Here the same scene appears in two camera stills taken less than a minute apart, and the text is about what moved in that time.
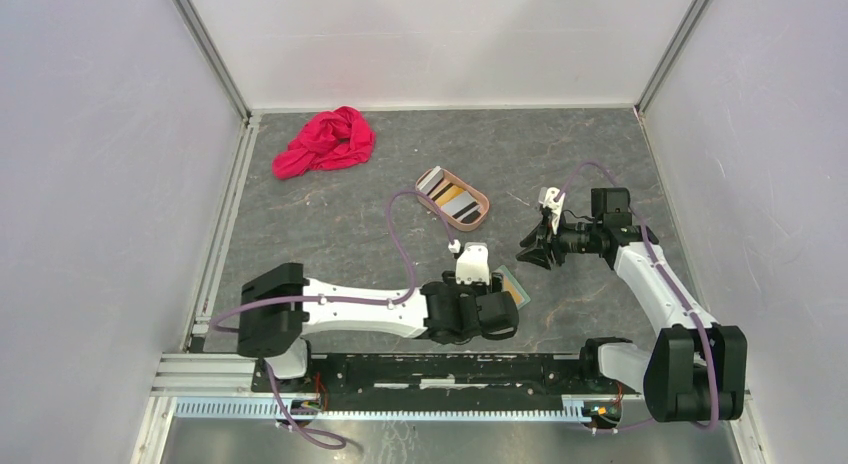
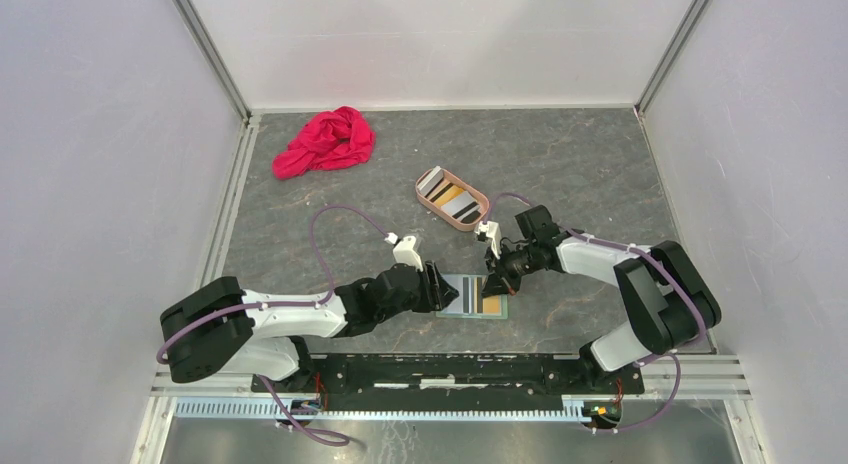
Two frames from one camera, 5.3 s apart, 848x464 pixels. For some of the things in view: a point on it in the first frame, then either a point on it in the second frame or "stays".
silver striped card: [461, 206] stays
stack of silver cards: [433, 178] stays
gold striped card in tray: [448, 195] stays
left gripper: [449, 278] → [439, 293]
